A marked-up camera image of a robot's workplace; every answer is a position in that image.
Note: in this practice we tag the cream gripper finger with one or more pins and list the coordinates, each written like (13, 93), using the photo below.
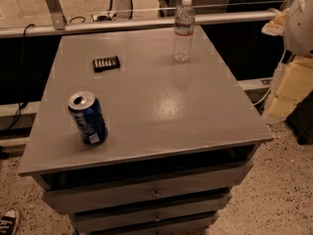
(276, 26)
(296, 84)

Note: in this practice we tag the blue pepsi can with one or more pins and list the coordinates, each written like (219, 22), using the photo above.
(85, 109)

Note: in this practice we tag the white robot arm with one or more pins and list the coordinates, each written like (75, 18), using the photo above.
(298, 42)

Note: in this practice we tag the grey metal railing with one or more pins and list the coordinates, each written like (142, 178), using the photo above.
(112, 26)

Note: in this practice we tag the clear plastic water bottle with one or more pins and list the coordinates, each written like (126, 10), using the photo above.
(183, 31)

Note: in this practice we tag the grey drawer cabinet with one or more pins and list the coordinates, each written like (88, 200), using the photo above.
(180, 135)

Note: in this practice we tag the black and white sneaker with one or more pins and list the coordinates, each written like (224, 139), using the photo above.
(10, 222)

